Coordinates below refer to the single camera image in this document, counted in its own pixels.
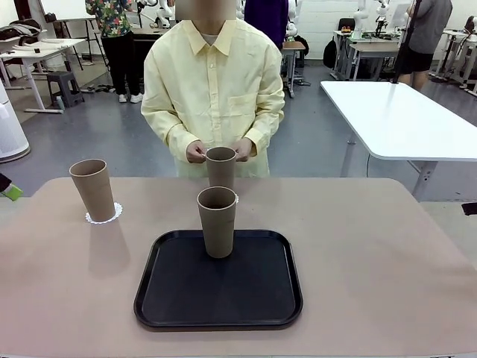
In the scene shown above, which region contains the tall brown paper cup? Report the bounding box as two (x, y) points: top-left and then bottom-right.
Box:
(69, 159), (116, 224)
(196, 186), (238, 259)
(205, 146), (238, 190)

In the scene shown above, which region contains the person's right forearm yellow sleeve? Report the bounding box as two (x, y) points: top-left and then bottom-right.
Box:
(143, 107), (202, 160)

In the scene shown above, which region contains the person's left forearm yellow sleeve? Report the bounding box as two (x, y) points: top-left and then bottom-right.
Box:
(245, 107), (286, 156)

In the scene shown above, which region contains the person's right hand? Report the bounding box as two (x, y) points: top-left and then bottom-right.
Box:
(185, 139), (208, 164)

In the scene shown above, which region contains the person's left hand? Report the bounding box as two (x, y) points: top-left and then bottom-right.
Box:
(233, 137), (258, 163)

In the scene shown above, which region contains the white cylindrical air purifier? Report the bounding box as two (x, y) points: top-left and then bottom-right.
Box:
(0, 80), (31, 163)

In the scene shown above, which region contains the white rectangular table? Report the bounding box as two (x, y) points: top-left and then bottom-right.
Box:
(320, 79), (477, 202)

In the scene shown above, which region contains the grey plastic stool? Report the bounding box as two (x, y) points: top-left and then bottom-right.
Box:
(45, 70), (85, 107)

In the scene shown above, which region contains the white desk with metal legs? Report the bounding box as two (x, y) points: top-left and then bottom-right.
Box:
(0, 37), (87, 113)

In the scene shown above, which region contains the dark bag on desk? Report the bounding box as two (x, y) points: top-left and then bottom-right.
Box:
(0, 18), (42, 40)

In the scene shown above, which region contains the grey workbench desk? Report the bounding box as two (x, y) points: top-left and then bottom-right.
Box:
(333, 28), (402, 80)
(434, 28), (477, 90)

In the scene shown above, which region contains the person in grey shirt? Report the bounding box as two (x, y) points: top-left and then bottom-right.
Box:
(397, 0), (454, 90)

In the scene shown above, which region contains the whiteboard on stand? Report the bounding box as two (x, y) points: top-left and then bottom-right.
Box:
(39, 0), (98, 22)

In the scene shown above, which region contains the person in floral shirt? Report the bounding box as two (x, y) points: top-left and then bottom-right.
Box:
(84, 0), (145, 104)

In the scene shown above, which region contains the black backpack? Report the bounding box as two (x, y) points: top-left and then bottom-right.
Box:
(322, 36), (338, 69)

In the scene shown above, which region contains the person in yellow shirt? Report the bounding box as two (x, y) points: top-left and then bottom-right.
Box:
(140, 0), (286, 179)

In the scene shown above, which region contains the black plastic tray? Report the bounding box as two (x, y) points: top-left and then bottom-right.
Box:
(133, 229), (304, 331)

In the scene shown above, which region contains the brown topped desk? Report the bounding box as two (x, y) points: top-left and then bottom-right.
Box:
(281, 40), (307, 98)

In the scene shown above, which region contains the person in purple top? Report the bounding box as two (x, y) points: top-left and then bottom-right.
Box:
(244, 0), (290, 49)

